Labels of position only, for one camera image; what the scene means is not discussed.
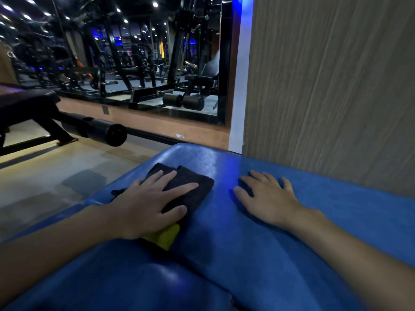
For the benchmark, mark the person's left hand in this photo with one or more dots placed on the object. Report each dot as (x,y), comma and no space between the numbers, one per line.
(139,210)

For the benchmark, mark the person's right hand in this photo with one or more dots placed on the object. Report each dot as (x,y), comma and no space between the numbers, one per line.
(272,204)

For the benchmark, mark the grey and yellow cleaning cloth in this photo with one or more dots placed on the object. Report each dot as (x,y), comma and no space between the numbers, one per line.
(197,187)

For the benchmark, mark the blue padded bench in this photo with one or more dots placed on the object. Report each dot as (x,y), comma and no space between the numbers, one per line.
(227,249)

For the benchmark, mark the person's right forearm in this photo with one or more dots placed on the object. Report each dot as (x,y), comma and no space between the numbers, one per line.
(360,265)

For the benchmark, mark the person's left forearm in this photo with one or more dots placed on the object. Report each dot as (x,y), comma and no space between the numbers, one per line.
(55,246)

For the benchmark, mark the black foam roller pad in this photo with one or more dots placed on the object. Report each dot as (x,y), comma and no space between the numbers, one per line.
(103,132)

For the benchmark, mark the black gym equipment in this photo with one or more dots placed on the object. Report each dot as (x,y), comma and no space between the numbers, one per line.
(113,67)

